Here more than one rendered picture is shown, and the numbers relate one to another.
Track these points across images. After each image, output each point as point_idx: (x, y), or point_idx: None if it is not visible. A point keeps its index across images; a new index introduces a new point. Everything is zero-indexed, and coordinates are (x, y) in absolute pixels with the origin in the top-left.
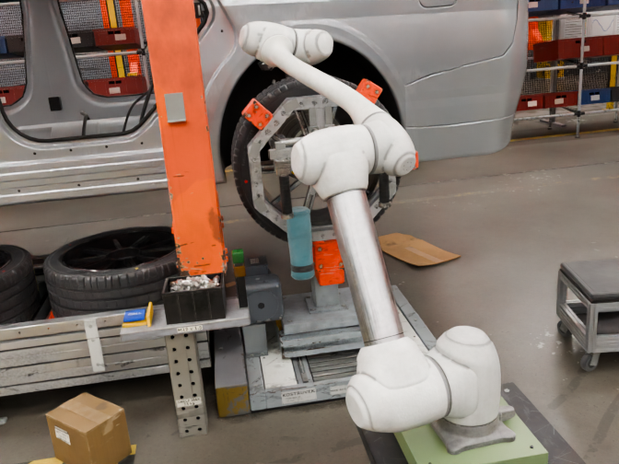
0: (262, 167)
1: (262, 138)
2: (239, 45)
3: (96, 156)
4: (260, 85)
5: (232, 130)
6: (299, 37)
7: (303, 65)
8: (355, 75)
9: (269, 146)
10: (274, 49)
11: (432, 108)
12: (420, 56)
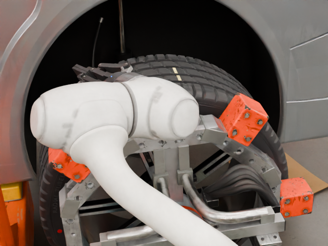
0: (82, 208)
1: (80, 193)
2: (45, 4)
3: None
4: (82, 24)
5: (45, 82)
6: (140, 108)
7: (147, 200)
8: (215, 6)
9: None
10: (95, 156)
11: (325, 75)
12: (316, 9)
